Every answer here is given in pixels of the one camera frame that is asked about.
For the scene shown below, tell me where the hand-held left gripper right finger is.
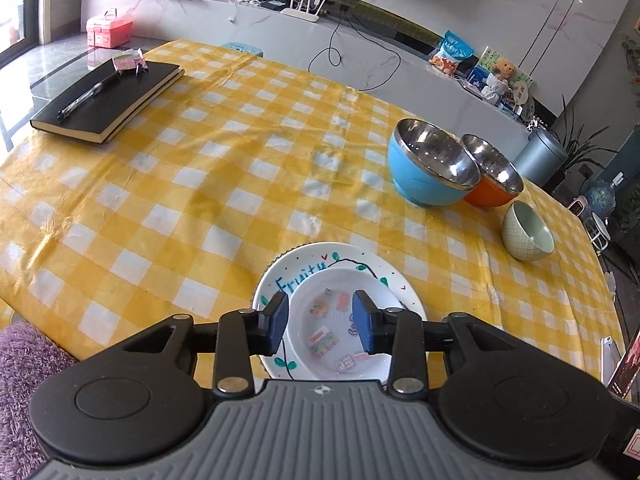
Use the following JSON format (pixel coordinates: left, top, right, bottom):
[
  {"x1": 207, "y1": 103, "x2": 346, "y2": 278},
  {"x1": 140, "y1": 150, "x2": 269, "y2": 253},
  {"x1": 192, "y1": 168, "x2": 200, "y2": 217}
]
[{"x1": 351, "y1": 289, "x2": 538, "y2": 395}]

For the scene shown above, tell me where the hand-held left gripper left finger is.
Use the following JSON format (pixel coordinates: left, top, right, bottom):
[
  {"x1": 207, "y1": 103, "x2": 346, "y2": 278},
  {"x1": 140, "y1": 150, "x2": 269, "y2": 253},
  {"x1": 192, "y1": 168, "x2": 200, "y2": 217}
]
[{"x1": 117, "y1": 291, "x2": 291, "y2": 395}]

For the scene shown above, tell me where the small white sticker plate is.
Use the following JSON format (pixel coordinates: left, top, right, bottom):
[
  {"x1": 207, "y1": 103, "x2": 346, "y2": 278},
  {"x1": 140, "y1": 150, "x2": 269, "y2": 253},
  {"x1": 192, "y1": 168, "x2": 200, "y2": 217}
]
[{"x1": 286, "y1": 266, "x2": 407, "y2": 385}]

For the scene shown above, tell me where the white fruit print plate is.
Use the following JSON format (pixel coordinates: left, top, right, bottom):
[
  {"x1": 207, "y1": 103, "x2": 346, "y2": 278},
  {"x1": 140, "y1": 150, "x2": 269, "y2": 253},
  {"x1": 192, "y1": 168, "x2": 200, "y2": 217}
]
[{"x1": 251, "y1": 243, "x2": 427, "y2": 381}]

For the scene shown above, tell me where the blue steel bowl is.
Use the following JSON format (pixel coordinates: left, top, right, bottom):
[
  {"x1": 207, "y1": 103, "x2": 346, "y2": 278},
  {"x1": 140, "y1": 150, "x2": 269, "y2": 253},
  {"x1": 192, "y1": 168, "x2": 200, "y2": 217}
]
[{"x1": 387, "y1": 118, "x2": 482, "y2": 207}]

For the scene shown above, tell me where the green ceramic bowl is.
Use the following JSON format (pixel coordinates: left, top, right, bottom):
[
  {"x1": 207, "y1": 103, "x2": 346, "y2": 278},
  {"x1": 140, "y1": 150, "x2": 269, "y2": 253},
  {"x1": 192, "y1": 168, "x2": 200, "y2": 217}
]
[{"x1": 501, "y1": 201, "x2": 556, "y2": 262}]

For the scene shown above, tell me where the orange steel bowl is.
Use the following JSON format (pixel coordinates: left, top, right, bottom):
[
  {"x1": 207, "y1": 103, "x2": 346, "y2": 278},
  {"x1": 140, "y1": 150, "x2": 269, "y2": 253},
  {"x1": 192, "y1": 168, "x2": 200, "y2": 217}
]
[{"x1": 460, "y1": 133, "x2": 525, "y2": 209}]

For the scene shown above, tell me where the smartphone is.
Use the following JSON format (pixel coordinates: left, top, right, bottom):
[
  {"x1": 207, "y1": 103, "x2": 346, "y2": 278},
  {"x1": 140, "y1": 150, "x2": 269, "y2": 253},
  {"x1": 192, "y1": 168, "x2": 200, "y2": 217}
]
[{"x1": 607, "y1": 327, "x2": 640, "y2": 396}]

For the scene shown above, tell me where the white phone stand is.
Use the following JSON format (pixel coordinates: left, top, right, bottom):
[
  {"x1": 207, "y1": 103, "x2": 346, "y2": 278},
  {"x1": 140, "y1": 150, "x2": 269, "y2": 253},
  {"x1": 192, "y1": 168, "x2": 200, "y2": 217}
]
[{"x1": 600, "y1": 335, "x2": 618, "y2": 386}]

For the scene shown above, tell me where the yellow checked tablecloth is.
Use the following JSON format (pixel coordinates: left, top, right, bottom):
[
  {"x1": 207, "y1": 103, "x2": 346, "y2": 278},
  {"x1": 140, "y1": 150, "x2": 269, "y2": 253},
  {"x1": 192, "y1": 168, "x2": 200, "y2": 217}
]
[{"x1": 0, "y1": 40, "x2": 628, "y2": 396}]

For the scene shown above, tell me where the white round stool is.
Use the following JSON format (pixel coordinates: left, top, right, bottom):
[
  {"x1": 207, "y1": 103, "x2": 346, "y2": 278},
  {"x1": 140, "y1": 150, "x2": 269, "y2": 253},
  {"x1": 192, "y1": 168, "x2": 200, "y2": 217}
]
[{"x1": 587, "y1": 210, "x2": 613, "y2": 253}]

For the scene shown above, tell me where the green pothos plant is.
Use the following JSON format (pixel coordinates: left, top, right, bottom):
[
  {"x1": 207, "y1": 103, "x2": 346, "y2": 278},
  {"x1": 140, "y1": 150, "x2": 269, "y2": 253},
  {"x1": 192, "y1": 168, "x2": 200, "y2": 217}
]
[{"x1": 614, "y1": 180, "x2": 640, "y2": 256}]

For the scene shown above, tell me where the blue water bottle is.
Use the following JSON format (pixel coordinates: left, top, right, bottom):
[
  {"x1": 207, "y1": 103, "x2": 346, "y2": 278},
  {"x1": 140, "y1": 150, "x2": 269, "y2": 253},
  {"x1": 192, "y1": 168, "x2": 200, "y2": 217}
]
[{"x1": 582, "y1": 172, "x2": 626, "y2": 216}]

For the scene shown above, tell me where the grey blue trash can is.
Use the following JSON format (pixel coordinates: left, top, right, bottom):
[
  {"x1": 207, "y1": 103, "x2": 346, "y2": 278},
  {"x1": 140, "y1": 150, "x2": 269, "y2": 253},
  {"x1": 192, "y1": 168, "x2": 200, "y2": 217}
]
[{"x1": 512, "y1": 127, "x2": 570, "y2": 187}]

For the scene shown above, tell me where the purple rug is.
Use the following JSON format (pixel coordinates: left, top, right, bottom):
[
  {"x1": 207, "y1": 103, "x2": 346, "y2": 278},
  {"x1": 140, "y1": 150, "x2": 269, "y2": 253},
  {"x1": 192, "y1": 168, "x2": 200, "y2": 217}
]
[{"x1": 0, "y1": 320, "x2": 78, "y2": 480}]

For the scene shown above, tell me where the black notebook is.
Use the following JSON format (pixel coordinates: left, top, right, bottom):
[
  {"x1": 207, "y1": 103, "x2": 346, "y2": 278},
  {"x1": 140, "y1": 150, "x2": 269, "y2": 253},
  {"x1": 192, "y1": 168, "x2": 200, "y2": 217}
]
[{"x1": 30, "y1": 57, "x2": 185, "y2": 145}]

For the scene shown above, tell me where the potted snake plant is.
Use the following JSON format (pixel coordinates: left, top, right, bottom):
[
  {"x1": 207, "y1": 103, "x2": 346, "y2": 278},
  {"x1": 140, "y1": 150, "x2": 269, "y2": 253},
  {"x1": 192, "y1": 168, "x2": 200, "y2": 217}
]
[{"x1": 545, "y1": 95, "x2": 621, "y2": 196}]

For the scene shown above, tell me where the teal stool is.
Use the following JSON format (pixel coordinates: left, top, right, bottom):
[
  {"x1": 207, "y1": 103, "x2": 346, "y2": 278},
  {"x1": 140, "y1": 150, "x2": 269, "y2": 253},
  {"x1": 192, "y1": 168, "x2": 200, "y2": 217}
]
[{"x1": 220, "y1": 41, "x2": 265, "y2": 58}]

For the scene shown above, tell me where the blue snack bag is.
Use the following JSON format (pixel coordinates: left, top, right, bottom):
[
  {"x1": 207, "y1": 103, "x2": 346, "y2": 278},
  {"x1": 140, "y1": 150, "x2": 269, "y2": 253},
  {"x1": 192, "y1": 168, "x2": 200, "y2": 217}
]
[{"x1": 429, "y1": 30, "x2": 474, "y2": 75}]

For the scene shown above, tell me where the white marble tv console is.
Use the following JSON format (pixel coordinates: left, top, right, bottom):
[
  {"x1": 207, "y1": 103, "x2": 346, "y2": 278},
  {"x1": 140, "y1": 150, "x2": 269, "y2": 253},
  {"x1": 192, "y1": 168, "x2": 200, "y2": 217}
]
[{"x1": 80, "y1": 0, "x2": 531, "y2": 146}]

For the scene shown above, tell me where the green painting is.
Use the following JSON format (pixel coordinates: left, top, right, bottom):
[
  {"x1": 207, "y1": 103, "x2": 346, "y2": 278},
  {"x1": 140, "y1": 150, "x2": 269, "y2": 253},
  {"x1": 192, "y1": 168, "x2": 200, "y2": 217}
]
[{"x1": 472, "y1": 46, "x2": 533, "y2": 96}]

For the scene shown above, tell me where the black pen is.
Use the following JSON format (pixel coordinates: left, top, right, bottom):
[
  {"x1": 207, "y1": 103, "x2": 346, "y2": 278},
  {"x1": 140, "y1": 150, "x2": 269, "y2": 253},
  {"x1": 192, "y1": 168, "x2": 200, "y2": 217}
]
[{"x1": 56, "y1": 71, "x2": 121, "y2": 120}]

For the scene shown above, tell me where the pink wrapped small item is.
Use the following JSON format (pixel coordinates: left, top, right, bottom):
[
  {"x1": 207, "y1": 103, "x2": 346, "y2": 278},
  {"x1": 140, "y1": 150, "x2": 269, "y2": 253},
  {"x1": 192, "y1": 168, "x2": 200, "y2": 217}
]
[{"x1": 111, "y1": 47, "x2": 150, "y2": 77}]

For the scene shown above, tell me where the white router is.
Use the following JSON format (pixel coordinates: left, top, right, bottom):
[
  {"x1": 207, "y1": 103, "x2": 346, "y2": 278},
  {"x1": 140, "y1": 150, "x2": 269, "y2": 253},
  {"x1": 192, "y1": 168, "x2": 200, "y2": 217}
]
[{"x1": 280, "y1": 0, "x2": 331, "y2": 23}]

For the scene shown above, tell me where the pink storage box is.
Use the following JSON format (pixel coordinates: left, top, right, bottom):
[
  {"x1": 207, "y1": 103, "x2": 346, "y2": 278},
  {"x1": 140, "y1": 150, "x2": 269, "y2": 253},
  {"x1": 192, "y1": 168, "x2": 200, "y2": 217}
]
[{"x1": 86, "y1": 8, "x2": 135, "y2": 50}]

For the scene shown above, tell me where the hanging vine plant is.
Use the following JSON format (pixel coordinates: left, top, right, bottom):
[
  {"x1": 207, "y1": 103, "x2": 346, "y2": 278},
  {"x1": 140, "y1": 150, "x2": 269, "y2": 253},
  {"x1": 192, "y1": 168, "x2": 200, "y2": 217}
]
[{"x1": 621, "y1": 35, "x2": 640, "y2": 86}]

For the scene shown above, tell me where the black cable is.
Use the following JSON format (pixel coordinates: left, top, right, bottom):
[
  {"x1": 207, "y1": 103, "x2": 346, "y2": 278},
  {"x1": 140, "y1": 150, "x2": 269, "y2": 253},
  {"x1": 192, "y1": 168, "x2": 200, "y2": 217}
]
[{"x1": 307, "y1": 7, "x2": 402, "y2": 93}]

